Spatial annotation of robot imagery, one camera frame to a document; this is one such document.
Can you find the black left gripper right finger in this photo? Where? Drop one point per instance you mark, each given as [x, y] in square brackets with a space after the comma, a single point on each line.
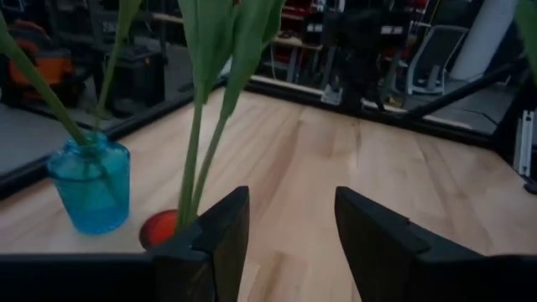
[390, 260]

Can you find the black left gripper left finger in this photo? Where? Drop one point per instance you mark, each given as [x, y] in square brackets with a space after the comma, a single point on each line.
[210, 260]

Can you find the pink artificial tulip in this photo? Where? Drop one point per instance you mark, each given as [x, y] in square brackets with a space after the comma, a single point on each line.
[205, 42]
[247, 42]

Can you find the white artificial tulip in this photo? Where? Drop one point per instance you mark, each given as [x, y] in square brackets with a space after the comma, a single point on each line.
[38, 84]

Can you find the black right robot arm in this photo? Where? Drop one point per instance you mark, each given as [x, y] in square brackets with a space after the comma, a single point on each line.
[356, 54]

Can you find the red glass vase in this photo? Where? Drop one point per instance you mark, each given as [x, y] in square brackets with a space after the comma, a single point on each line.
[157, 228]

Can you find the silver mounting plate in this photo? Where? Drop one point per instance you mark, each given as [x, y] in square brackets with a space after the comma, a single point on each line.
[331, 95]

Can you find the black equipment cabinet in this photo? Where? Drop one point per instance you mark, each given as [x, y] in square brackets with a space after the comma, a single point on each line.
[138, 75]

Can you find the white office chair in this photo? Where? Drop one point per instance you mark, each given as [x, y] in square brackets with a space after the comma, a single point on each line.
[434, 42]

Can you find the wooden top metal table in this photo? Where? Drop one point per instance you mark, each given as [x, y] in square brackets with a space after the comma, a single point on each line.
[293, 42]

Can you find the white round column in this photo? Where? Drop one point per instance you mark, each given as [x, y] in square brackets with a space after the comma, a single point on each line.
[486, 38]

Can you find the orange shop vacuum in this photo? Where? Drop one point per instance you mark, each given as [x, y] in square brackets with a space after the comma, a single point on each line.
[46, 67]

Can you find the red shelving unit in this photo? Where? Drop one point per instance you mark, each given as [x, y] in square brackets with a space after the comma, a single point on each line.
[298, 8]

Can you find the silver aluminium bracket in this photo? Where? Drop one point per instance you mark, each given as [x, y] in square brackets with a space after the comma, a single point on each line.
[524, 142]

